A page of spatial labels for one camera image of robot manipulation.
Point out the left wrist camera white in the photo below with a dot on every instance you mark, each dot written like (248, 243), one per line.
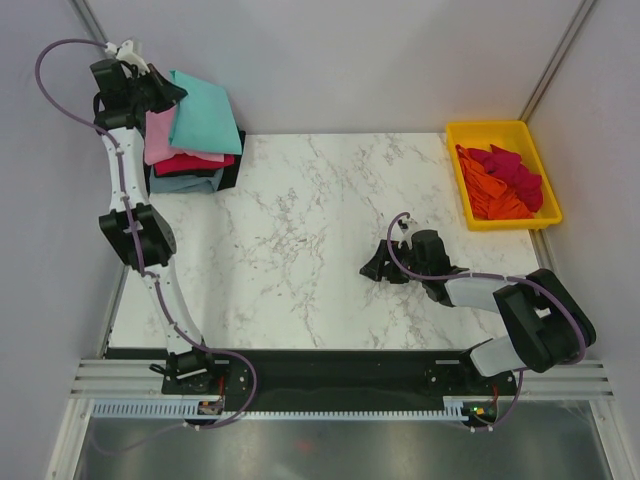
(130, 52)

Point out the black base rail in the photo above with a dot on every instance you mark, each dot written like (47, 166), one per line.
(340, 379)

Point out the orange t shirt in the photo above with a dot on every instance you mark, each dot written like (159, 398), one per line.
(490, 198)

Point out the yellow plastic bin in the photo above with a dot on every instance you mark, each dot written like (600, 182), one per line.
(514, 136)

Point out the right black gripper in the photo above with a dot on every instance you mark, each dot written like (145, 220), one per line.
(375, 269)

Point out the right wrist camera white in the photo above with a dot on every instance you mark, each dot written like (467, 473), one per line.
(408, 227)

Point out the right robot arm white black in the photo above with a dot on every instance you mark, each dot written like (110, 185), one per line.
(545, 326)

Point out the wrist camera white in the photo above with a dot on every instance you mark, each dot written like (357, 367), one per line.
(408, 227)
(130, 52)

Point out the aluminium frame profile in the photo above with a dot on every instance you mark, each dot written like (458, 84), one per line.
(587, 380)

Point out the crimson folded t shirt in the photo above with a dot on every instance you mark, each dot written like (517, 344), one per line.
(183, 164)

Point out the grey blue folded t shirt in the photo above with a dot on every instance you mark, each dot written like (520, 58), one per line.
(185, 183)

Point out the pink folded t shirt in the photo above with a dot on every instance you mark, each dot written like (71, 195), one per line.
(157, 147)

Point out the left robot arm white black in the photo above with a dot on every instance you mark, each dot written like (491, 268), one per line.
(140, 236)

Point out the white slotted cable duct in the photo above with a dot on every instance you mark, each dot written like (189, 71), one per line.
(217, 408)

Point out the teal t shirt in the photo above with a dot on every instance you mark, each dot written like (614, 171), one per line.
(203, 120)

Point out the magenta t shirt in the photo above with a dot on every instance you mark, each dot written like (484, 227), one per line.
(507, 167)

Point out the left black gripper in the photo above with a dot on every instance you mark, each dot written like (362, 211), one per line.
(168, 93)

